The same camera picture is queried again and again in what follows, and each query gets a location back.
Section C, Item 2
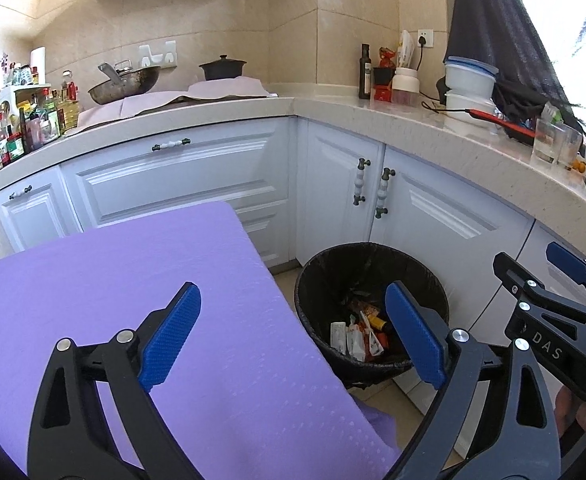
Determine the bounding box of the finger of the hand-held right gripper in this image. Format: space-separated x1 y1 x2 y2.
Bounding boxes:
493 251 586 324
546 241 586 306

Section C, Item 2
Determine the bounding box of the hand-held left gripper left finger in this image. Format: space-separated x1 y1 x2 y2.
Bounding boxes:
27 282 204 480

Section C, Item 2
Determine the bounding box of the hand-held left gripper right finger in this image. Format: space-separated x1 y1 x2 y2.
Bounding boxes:
384 281 561 480

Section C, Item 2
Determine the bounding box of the clear plastic bag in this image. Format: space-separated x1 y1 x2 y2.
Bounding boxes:
347 324 370 362

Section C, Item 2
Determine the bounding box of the black trash bin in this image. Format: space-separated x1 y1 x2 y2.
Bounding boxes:
294 242 450 386

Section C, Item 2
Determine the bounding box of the person's right hand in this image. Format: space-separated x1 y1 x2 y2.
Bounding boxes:
554 384 586 436

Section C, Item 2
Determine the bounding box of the purple table mat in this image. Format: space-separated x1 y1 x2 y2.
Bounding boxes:
0 201 404 480

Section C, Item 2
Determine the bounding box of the clear drinking glass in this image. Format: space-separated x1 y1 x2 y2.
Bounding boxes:
530 117 566 166
558 127 584 168

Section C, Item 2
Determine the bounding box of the red black tool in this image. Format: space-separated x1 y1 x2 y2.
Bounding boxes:
466 108 538 145

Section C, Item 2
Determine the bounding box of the white lidded food container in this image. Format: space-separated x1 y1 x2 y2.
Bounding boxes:
444 56 499 103
446 92 498 131

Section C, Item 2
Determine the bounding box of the wide white cabinet door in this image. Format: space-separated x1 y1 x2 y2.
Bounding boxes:
60 119 294 266

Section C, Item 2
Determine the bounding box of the narrow white cabinet door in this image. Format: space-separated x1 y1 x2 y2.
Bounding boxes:
0 167 81 253

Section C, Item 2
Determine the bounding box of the white jar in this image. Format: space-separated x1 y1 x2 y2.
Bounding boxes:
391 67 420 107

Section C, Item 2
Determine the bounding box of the beige kitchen countertop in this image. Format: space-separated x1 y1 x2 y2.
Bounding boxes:
0 87 586 261

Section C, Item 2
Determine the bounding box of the dark oil bottle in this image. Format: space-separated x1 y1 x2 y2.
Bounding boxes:
358 43 373 100

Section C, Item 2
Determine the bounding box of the white plastic packet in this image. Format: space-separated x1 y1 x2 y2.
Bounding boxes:
397 30 416 70

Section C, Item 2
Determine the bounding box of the dark hanging cloth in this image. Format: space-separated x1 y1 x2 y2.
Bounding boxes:
446 0 586 136

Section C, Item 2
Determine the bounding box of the grey stove cover cloth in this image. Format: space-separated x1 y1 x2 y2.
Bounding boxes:
75 77 277 128

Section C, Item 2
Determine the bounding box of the group of condiment bottles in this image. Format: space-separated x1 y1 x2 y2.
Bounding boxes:
0 52 82 171

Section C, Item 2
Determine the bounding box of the metal wok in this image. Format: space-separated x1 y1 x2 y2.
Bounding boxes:
88 62 161 106

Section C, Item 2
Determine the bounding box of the black lidded pot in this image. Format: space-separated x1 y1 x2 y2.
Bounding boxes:
199 54 248 82

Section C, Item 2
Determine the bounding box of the white spice rack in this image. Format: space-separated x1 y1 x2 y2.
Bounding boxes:
0 82 54 111

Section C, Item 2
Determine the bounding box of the paper towel roll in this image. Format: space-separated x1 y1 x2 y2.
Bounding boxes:
29 47 46 85

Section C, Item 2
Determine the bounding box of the black power cable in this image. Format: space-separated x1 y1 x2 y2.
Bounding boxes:
415 44 454 111

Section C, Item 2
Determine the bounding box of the white wall bracket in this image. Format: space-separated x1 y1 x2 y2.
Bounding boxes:
139 40 178 68

